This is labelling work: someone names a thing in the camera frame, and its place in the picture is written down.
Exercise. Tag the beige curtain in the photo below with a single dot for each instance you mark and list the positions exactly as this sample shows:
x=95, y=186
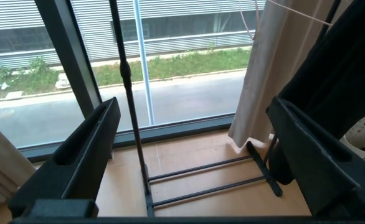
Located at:
x=273, y=77
x=2, y=165

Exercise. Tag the window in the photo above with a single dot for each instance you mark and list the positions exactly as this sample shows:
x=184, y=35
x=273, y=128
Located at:
x=68, y=62

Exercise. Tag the pink clothes hanger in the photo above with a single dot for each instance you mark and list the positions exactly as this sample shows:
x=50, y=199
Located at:
x=253, y=38
x=294, y=11

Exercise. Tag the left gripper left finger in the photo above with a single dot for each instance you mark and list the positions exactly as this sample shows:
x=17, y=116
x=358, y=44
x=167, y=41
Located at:
x=86, y=174

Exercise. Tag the black garment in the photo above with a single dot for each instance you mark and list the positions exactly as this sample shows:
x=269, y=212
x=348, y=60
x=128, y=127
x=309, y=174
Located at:
x=344, y=68

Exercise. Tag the black clothes rack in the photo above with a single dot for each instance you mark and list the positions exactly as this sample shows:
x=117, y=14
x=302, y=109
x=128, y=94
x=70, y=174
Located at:
x=125, y=70

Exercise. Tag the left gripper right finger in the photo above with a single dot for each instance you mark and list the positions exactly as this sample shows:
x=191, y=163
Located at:
x=319, y=174

